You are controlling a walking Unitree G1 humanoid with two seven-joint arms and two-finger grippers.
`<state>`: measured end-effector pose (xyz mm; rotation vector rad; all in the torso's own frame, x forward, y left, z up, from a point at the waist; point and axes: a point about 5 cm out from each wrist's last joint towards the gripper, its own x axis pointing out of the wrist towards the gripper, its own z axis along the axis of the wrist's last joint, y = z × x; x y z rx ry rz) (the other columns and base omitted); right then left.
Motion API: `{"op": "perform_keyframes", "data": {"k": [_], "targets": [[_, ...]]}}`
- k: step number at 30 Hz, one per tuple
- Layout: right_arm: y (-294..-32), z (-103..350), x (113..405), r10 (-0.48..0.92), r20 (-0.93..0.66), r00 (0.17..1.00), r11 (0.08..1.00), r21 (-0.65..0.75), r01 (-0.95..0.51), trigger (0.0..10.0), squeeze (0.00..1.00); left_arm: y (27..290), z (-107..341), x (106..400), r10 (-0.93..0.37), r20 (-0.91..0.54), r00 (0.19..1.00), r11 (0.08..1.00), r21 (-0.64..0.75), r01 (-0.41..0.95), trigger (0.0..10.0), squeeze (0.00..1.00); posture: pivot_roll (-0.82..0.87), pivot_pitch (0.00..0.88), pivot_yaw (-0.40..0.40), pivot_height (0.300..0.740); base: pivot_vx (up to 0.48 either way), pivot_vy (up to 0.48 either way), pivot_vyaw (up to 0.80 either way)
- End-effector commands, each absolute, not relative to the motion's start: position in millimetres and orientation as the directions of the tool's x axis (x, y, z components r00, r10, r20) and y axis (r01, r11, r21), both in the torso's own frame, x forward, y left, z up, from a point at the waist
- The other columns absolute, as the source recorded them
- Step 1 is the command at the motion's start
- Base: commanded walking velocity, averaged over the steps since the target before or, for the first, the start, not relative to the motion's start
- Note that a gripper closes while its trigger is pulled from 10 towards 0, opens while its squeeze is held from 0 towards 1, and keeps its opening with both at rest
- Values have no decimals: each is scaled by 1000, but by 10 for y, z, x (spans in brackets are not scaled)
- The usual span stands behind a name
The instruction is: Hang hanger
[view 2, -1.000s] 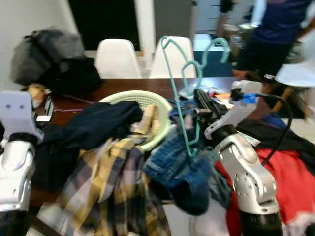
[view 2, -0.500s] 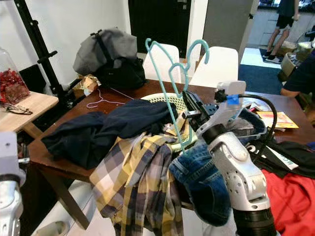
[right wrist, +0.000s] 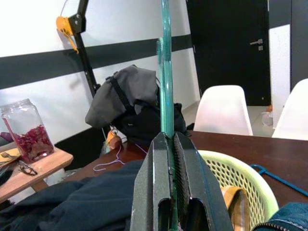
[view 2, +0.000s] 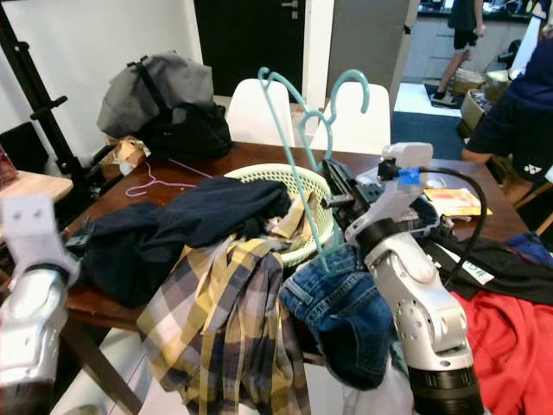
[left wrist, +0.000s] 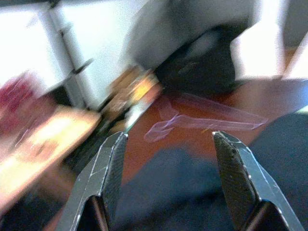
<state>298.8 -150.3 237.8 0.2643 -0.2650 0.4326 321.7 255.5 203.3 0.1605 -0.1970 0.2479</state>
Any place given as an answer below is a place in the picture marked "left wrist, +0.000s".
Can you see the plain black garment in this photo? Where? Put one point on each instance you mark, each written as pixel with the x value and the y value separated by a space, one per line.
pixel 204 72

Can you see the blue plastic hanger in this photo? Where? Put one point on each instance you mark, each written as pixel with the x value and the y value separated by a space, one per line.
pixel 158 131

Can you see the blue denim jeans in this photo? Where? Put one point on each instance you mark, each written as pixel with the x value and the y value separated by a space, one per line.
pixel 168 192

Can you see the orange packet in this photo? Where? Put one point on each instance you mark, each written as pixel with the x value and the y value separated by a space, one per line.
pixel 142 90

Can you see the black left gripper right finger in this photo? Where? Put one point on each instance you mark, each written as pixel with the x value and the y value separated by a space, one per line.
pixel 247 183

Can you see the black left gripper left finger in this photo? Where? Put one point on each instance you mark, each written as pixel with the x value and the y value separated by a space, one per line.
pixel 96 173

